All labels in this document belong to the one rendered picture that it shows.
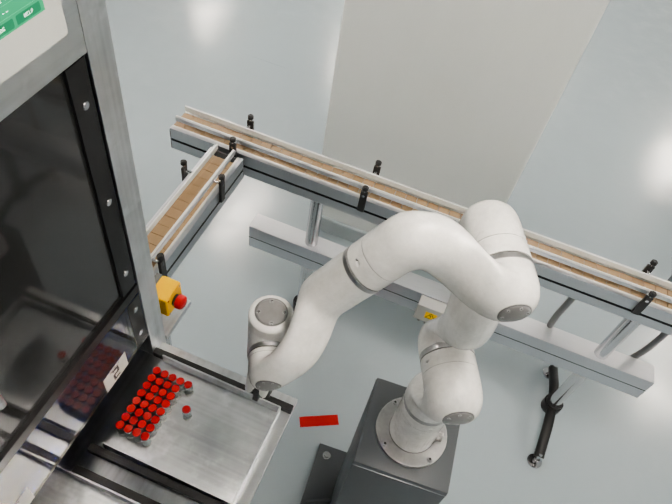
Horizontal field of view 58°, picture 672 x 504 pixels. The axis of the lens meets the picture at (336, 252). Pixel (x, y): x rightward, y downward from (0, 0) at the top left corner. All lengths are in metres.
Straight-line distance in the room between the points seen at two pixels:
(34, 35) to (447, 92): 1.76
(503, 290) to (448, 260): 0.09
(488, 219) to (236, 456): 0.88
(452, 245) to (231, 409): 0.87
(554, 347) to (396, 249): 1.51
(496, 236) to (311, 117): 2.86
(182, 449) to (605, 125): 3.61
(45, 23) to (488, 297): 0.72
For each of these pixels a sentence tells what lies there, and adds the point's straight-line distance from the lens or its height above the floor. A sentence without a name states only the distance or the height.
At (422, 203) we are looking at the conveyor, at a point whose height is 0.93.
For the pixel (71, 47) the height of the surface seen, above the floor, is 1.82.
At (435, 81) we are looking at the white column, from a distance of 2.40.
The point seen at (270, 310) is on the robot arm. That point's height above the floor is 1.42.
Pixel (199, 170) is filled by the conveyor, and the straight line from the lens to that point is 2.01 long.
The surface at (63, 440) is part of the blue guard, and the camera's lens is 1.47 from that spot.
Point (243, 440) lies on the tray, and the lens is 1.58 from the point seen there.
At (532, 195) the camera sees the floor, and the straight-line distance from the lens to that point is 3.69.
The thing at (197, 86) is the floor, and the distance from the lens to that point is 3.95.
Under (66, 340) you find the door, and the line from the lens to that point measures 1.28.
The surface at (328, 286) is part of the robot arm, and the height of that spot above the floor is 1.54.
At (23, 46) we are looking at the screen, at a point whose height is 1.88.
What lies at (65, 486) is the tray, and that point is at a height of 0.88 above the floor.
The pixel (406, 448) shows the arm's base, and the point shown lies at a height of 0.89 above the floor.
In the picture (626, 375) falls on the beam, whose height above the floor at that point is 0.54.
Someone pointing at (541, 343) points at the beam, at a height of 0.53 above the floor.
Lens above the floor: 2.35
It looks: 51 degrees down
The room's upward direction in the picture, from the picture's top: 12 degrees clockwise
